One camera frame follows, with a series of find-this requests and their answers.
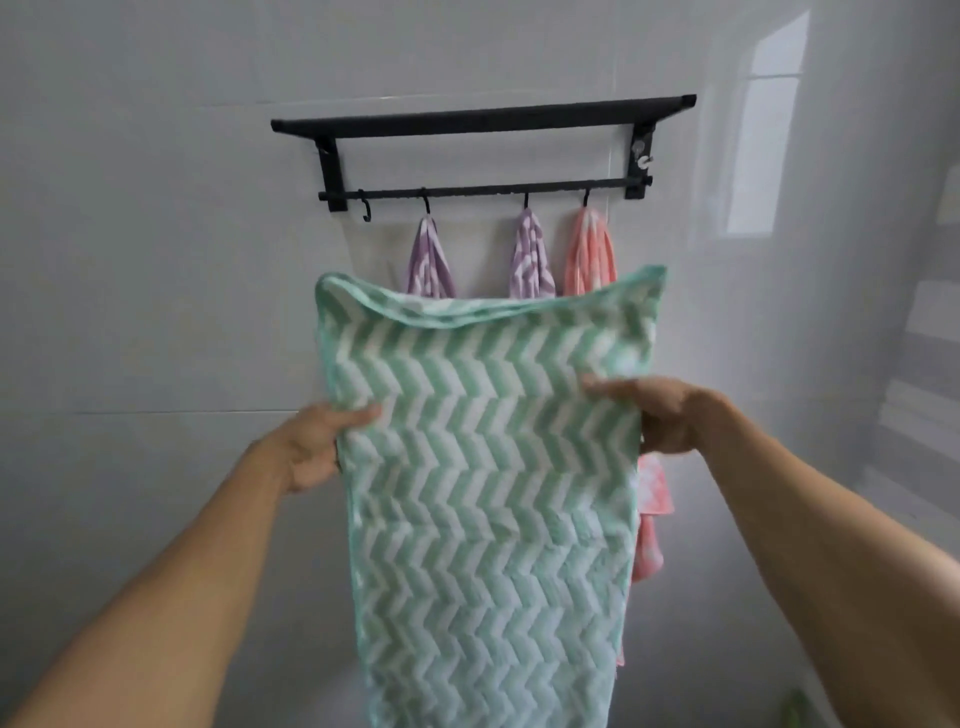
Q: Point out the person's right hand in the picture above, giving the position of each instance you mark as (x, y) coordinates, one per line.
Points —
(667, 420)

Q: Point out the person's left thumb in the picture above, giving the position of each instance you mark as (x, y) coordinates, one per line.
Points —
(350, 418)

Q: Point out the person's left hand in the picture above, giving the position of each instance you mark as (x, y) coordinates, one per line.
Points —
(311, 444)

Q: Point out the person's right forearm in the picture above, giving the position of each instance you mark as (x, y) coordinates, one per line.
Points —
(832, 547)

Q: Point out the purple zigzag towel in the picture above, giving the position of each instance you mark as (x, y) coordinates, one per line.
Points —
(531, 259)
(429, 262)

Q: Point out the black wall towel rack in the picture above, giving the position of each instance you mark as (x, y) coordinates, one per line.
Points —
(480, 150)

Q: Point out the green zigzag towel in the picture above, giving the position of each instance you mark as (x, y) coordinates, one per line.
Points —
(480, 480)

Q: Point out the green object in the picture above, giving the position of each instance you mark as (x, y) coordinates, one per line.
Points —
(795, 709)

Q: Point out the person's left forearm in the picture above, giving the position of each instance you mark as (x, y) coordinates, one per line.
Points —
(161, 592)

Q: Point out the person's right thumb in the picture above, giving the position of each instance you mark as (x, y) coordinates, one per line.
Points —
(611, 388)

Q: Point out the pink zigzag towel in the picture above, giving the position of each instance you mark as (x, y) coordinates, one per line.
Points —
(592, 255)

